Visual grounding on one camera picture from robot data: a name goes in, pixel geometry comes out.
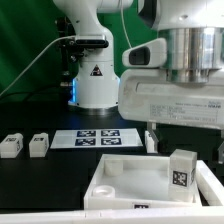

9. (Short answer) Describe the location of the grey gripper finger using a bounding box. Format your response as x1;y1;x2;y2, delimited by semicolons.
218;129;224;164

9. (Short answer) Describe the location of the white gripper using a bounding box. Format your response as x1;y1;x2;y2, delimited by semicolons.
118;69;224;153

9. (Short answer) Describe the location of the white square tabletop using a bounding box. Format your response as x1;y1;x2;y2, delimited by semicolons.
84;154;202;210

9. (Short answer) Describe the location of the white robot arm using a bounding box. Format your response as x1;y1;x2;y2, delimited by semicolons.
53;0;224;130

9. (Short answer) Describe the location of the white L-shaped obstacle fence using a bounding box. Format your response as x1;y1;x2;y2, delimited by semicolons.
0;161;224;224

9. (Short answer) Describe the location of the white tag sheet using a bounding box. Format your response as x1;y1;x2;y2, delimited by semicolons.
51;128;142;149

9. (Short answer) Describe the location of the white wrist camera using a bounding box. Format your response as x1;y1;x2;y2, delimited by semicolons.
122;38;167;68

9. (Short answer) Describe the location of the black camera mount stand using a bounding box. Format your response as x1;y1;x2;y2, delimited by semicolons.
55;17;82;87

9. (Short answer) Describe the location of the white cable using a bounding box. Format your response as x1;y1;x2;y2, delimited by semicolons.
0;0;134;98

